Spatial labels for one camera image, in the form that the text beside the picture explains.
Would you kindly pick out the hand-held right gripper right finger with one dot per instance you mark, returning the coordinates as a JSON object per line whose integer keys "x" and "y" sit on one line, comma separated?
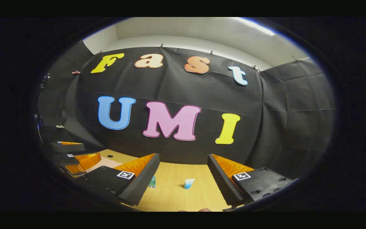
{"x": 221, "y": 181}

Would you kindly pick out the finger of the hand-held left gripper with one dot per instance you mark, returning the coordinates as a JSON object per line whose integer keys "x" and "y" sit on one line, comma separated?
{"x": 67, "y": 148}
{"x": 64, "y": 160}

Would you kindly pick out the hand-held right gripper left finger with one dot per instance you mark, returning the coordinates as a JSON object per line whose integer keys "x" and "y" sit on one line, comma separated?
{"x": 145, "y": 181}

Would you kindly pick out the blue capped clear bottle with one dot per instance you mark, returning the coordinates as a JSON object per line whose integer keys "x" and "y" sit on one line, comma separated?
{"x": 152, "y": 182}

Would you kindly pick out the pale blue tube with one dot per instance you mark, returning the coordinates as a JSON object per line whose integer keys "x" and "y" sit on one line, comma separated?
{"x": 188, "y": 183}

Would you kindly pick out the pink suitcase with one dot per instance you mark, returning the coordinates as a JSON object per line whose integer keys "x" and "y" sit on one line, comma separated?
{"x": 103, "y": 163}

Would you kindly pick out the black backdrop cloth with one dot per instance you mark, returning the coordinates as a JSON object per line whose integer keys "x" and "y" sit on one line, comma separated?
{"x": 202, "y": 89}

